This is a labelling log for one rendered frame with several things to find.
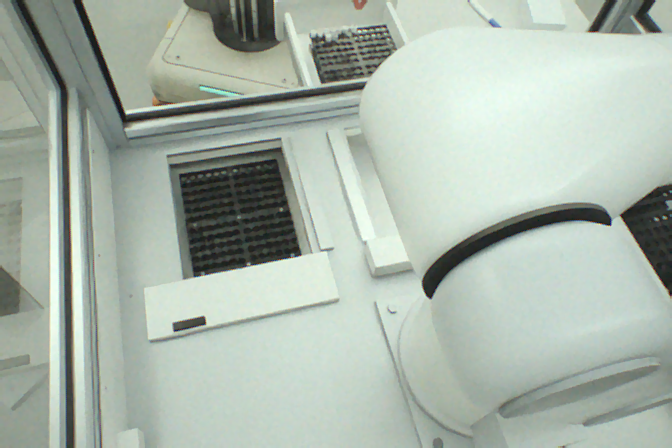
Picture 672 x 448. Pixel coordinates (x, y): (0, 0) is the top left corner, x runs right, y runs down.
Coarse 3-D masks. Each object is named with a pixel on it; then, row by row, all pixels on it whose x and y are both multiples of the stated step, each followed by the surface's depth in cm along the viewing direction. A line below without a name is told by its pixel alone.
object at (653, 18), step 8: (656, 0) 93; (664, 0) 91; (648, 8) 95; (656, 8) 93; (664, 8) 92; (648, 16) 95; (656, 16) 94; (664, 16) 92; (656, 24) 94; (664, 24) 92; (664, 32) 93
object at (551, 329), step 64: (384, 64) 30; (448, 64) 27; (512, 64) 27; (576, 64) 27; (640, 64) 26; (384, 128) 29; (448, 128) 26; (512, 128) 25; (576, 128) 25; (640, 128) 25; (384, 192) 30; (448, 192) 25; (512, 192) 24; (576, 192) 24; (640, 192) 27; (448, 256) 25; (512, 256) 22; (576, 256) 22; (640, 256) 47; (384, 320) 78; (448, 320) 24; (512, 320) 22; (576, 320) 21; (640, 320) 21; (448, 384) 63; (512, 384) 22; (576, 384) 21; (640, 384) 30
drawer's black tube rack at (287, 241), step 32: (192, 192) 94; (224, 192) 94; (256, 192) 98; (192, 224) 90; (224, 224) 91; (256, 224) 91; (288, 224) 95; (192, 256) 87; (224, 256) 91; (256, 256) 88; (288, 256) 88
